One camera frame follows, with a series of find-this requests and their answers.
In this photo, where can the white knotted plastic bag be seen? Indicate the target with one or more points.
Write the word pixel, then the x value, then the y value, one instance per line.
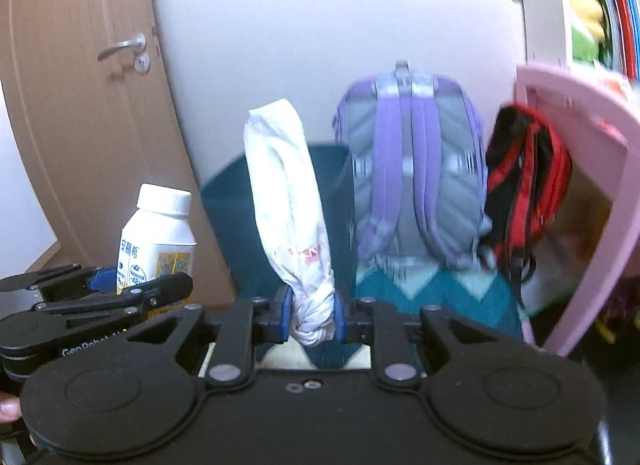
pixel 289 217

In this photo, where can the dark green trash bin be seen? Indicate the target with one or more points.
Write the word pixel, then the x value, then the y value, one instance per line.
pixel 228 202

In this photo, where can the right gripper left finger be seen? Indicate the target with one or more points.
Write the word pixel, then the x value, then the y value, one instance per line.
pixel 239 330

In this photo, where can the red black backpack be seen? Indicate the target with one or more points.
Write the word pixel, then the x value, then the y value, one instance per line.
pixel 529 170

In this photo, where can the beige wooden door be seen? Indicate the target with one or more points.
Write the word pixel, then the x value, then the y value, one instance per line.
pixel 90 133

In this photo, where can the white milk bottle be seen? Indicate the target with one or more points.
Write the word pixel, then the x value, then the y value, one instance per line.
pixel 157 240

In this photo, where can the books on shelf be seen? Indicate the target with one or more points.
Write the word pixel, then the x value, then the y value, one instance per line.
pixel 607 32

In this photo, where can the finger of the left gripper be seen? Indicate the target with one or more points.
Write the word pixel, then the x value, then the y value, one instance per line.
pixel 57 284
pixel 165 291

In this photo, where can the purple grey backpack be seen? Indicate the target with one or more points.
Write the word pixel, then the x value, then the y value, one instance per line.
pixel 420 178

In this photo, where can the left hand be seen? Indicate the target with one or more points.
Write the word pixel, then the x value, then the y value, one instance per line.
pixel 10 408

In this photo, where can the white shelf unit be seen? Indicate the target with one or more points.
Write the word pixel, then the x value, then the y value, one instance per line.
pixel 545 4

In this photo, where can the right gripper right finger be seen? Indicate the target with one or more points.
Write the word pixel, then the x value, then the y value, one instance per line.
pixel 389 334

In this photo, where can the pink desk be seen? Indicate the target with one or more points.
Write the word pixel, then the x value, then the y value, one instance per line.
pixel 598 122

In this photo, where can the silver door handle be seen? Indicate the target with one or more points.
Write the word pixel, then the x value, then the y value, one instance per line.
pixel 136 46

